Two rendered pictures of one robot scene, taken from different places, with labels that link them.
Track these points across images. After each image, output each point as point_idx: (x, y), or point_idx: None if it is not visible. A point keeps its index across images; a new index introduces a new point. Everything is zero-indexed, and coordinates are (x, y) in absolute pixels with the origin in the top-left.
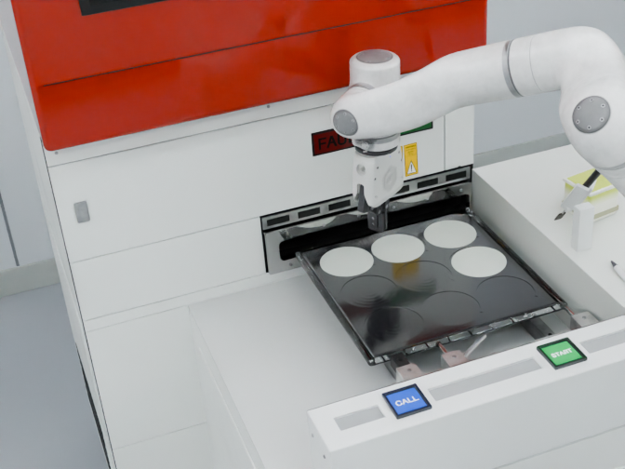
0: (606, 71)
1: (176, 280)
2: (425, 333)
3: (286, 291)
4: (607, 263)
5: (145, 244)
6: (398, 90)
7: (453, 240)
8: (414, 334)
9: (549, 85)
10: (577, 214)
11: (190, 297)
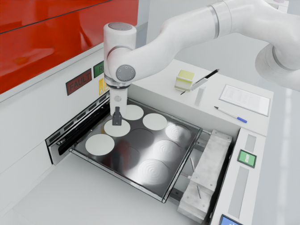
0: (288, 14)
1: (1, 201)
2: (171, 169)
3: (68, 169)
4: (212, 107)
5: None
6: (161, 45)
7: (135, 114)
8: (167, 172)
9: (236, 29)
10: (201, 91)
11: (12, 203)
